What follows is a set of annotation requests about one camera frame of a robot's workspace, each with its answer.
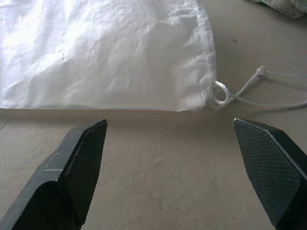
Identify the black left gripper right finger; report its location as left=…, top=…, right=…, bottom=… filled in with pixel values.
left=233, top=117, right=307, bottom=230

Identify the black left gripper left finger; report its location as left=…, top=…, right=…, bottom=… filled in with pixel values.
left=0, top=118, right=108, bottom=230

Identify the white fabric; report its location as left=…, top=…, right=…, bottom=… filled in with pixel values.
left=244, top=0, right=307, bottom=19

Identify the white drawstring cord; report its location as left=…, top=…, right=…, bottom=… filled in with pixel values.
left=203, top=66, right=307, bottom=111

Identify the white drawstring bag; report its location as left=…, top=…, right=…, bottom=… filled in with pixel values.
left=0, top=0, right=216, bottom=113

